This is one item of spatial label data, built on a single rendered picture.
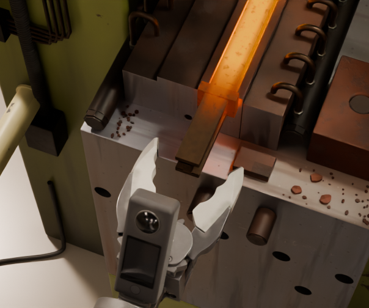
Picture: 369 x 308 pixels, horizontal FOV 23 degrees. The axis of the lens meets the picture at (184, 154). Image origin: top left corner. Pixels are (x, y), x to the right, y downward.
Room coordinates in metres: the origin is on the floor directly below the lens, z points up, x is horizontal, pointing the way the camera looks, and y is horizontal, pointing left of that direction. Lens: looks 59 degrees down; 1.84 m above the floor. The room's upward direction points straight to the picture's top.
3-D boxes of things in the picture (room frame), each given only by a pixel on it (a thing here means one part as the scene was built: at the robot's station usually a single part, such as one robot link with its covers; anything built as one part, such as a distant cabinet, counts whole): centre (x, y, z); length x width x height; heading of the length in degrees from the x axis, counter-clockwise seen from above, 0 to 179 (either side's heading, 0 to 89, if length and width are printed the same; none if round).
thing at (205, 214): (0.44, -0.04, 0.98); 0.09 x 0.03 x 0.06; 135
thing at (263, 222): (0.47, -0.09, 0.87); 0.04 x 0.03 x 0.03; 158
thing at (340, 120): (0.58, -0.21, 0.95); 0.12 x 0.09 x 0.07; 158
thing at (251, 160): (0.53, -0.08, 0.92); 0.04 x 0.03 x 0.01; 69
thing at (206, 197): (0.50, -0.02, 0.87); 0.04 x 0.03 x 0.03; 158
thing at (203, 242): (0.40, -0.01, 1.00); 0.09 x 0.05 x 0.02; 135
